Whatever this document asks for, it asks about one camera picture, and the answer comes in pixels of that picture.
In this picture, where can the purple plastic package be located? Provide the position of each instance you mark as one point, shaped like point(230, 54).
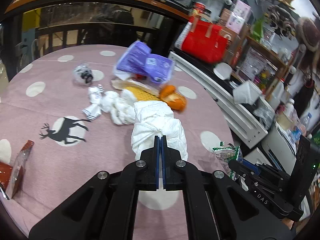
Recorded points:
point(139, 60)

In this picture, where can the white top left drawer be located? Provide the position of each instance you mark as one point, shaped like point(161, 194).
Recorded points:
point(240, 117)

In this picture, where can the white striped wrapper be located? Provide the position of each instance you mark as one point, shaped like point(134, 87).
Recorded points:
point(95, 96)

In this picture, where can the green white snack bag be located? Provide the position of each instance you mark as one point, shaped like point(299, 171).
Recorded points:
point(225, 153)

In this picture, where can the large white tissue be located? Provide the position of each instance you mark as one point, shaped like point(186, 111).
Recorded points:
point(155, 118)

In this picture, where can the yellow mesh snack tray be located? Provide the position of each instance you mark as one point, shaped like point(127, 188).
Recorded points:
point(141, 91)

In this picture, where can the orange peel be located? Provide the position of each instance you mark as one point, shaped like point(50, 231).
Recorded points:
point(174, 100)

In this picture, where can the clear water bottle blue label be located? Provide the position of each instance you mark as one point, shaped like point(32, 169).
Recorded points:
point(301, 127)

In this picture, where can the white printer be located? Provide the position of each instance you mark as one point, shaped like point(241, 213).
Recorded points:
point(275, 150)

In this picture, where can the pink polka dot tablecloth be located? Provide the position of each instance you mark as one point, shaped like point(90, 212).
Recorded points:
point(45, 92)

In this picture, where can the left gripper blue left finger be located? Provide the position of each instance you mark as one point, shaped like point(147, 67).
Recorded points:
point(156, 156)

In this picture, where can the red tote bag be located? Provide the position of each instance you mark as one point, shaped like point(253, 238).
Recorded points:
point(204, 41)

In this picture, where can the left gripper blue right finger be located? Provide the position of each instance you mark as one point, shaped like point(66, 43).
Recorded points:
point(163, 148)

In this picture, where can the small white tissue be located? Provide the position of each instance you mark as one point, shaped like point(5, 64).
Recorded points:
point(120, 106)

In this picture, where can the red clear snack wrapper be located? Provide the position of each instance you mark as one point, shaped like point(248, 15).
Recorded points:
point(12, 176)

